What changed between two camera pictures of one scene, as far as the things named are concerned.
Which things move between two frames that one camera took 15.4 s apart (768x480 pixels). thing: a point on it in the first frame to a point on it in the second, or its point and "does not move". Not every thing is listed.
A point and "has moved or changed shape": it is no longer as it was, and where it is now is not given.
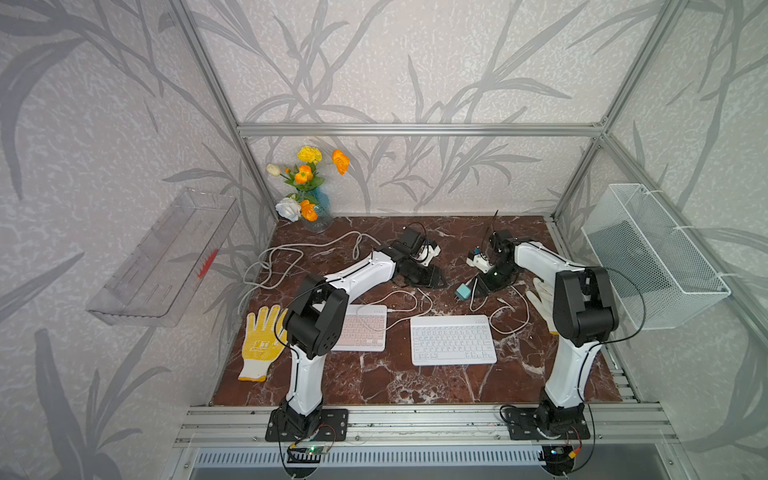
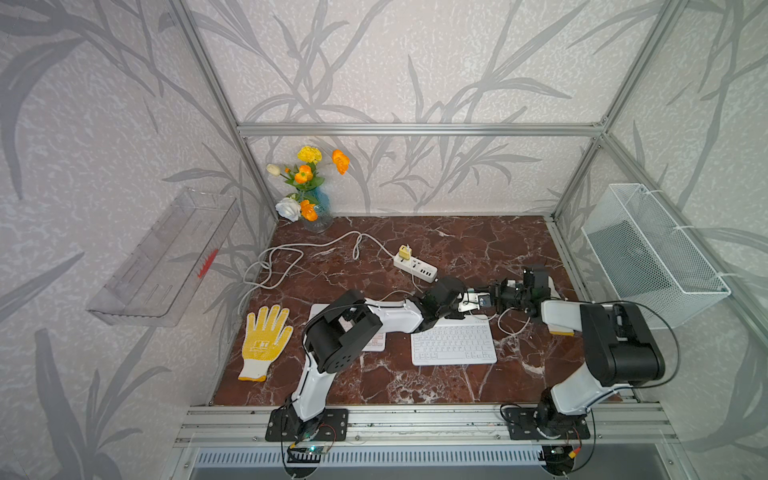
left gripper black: x=431 y=279 to x=456 y=316
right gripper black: x=483 y=287 to x=505 y=283
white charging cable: x=507 y=305 has moved or changed shape
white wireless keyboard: x=455 y=339 does not move
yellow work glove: x=264 y=340 does not move
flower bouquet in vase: x=308 y=204 does not move
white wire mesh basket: x=659 y=278 does not move
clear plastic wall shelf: x=155 y=280 does not move
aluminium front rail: x=244 y=425 does not move
